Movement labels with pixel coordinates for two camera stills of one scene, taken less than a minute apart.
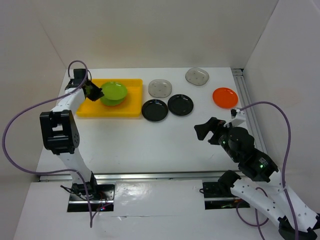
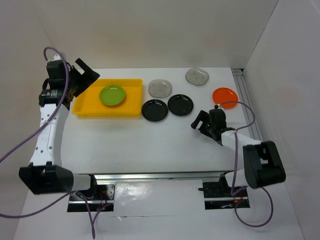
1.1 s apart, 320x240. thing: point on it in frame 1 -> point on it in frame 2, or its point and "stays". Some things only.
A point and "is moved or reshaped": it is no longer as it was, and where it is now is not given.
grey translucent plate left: (160, 88) stays
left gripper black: (98, 93) -> (88, 78)
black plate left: (155, 110) stays
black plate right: (180, 105) stays
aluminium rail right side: (251, 121) stays
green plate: (114, 90) is moved or reshaped
